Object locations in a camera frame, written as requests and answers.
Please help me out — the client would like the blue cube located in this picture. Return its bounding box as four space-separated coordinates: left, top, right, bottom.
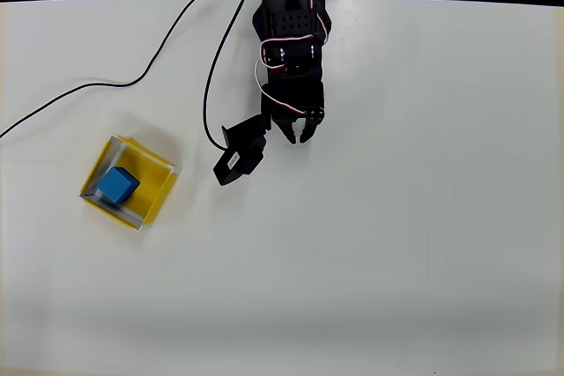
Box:
95 166 141 208

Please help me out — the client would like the yellow square tray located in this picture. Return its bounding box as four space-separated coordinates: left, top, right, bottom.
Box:
78 134 182 233

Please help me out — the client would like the black webcam on mount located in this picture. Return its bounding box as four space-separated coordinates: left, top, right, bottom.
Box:
212 113 272 187

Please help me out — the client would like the black webcam cable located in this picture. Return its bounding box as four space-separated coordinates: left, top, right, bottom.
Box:
202 0 255 151

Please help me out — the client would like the black cable with inline connector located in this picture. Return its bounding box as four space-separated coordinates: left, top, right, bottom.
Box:
0 0 228 139

